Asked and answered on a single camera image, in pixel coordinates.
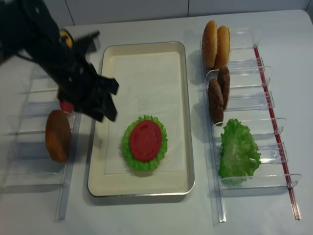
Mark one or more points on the green lettuce leaf in rack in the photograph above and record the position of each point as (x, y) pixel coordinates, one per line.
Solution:
(240, 155)

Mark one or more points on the brown bun bottom left rack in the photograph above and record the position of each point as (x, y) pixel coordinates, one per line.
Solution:
(57, 136)

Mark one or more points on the clear acrylic rack right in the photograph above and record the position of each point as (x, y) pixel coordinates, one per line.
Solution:
(252, 104)

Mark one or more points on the red tomato slice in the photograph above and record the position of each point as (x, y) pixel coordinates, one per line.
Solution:
(66, 107)
(145, 140)

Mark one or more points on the brown meat patty rear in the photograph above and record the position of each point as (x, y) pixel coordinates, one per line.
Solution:
(223, 79)

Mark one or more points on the red tomato slice in rack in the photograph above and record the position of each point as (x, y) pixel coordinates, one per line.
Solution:
(66, 107)

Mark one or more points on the clear acrylic rack left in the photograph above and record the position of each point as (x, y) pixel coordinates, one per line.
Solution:
(31, 183)

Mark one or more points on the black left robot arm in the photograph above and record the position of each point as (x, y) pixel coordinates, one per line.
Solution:
(28, 25)

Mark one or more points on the bun half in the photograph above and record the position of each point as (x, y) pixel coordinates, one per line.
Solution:
(209, 44)
(223, 47)

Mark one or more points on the bun half rear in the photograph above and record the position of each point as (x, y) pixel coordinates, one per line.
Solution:
(209, 44)

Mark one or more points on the lettuce leaf on tray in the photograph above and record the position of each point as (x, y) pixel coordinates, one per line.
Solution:
(130, 160)

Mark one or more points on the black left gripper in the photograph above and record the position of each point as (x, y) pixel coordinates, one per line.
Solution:
(86, 90)

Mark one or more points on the white paper tray liner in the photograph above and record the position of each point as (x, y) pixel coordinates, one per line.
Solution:
(148, 85)

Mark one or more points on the clear acrylic rack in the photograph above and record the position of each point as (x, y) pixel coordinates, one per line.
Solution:
(31, 183)
(252, 104)

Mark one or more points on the brown meat patty front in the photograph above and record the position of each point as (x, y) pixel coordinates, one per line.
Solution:
(216, 101)

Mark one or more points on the bun half front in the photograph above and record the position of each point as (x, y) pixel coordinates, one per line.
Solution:
(223, 47)

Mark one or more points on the brown meat patty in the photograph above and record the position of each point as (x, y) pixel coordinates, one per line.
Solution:
(223, 79)
(216, 101)

